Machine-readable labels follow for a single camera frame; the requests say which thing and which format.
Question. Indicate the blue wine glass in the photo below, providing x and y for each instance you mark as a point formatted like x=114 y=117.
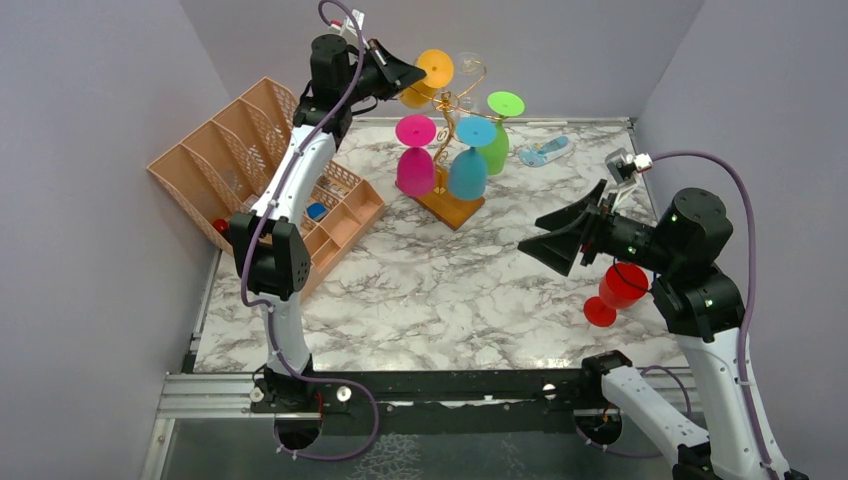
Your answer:
x=468 y=171

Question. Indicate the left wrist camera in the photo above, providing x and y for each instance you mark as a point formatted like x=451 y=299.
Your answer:
x=346 y=27

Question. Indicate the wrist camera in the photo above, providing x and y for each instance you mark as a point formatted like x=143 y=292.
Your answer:
x=626 y=169
x=346 y=27

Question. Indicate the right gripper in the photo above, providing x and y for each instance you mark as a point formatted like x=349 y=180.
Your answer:
x=561 y=247

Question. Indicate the yellow wine glass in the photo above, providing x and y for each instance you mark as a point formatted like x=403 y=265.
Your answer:
x=439 y=69

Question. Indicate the green wine glass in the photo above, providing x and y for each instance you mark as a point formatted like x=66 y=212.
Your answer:
x=504 y=104

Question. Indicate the clear wine glass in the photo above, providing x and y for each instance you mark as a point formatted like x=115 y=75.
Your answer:
x=469 y=71

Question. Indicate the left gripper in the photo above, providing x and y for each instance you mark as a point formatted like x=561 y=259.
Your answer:
x=403 y=75

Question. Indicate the gold wine glass rack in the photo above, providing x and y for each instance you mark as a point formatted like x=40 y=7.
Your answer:
x=450 y=210

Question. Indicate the black mounting rail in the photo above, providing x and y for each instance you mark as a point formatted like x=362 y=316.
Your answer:
x=355 y=404

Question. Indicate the red wine glass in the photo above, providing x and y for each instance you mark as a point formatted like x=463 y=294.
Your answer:
x=620 y=288

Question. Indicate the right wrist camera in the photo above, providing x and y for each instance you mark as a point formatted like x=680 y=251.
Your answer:
x=626 y=169

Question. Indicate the pink plastic desk organizer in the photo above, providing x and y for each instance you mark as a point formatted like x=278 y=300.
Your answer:
x=223 y=166

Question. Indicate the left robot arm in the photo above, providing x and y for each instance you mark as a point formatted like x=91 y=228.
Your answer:
x=270 y=253

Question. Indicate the magenta wine glass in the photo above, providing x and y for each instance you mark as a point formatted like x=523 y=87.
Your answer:
x=415 y=173

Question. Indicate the red black item in organizer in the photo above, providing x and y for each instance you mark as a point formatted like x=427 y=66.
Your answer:
x=220 y=225

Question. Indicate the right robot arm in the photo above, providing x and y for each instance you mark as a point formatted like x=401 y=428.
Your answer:
x=701 y=306

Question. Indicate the small blue white package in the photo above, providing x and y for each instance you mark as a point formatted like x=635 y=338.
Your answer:
x=541 y=154

